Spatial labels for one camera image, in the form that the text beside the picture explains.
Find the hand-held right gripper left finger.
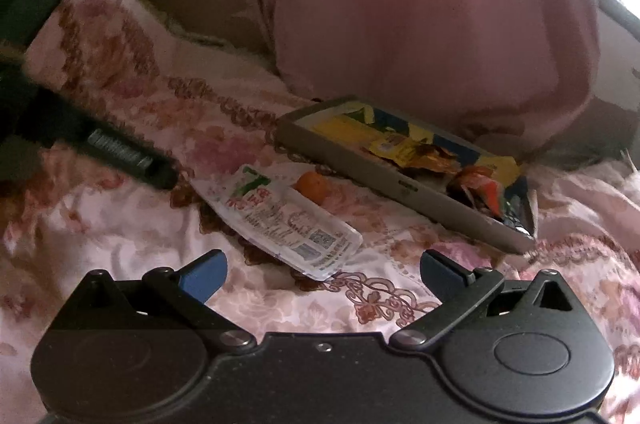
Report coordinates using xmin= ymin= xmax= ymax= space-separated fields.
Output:
xmin=60 ymin=249 xmax=257 ymax=353

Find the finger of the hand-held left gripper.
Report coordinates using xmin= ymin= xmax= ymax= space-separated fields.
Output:
xmin=0 ymin=54 xmax=178 ymax=191

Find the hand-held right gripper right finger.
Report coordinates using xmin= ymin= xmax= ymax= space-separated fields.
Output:
xmin=390 ymin=249 xmax=591 ymax=350

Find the clear packet with green print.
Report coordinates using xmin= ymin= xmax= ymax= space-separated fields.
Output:
xmin=192 ymin=164 xmax=364 ymax=283

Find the orange-red snack packet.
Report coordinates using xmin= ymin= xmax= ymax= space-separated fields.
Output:
xmin=446 ymin=166 xmax=506 ymax=216

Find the golden brown snack packet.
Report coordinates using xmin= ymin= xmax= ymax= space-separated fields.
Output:
xmin=400 ymin=144 xmax=464 ymax=176

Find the box with yellow print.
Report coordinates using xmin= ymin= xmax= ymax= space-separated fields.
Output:
xmin=276 ymin=96 xmax=539 ymax=255

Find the pink floral blanket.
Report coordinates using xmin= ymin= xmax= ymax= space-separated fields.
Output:
xmin=0 ymin=0 xmax=640 ymax=424

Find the round orange snack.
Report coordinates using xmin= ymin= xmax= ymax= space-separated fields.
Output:
xmin=294 ymin=171 xmax=332 ymax=206

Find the pink pillow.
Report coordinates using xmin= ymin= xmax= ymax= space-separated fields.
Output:
xmin=255 ymin=0 xmax=601 ymax=146

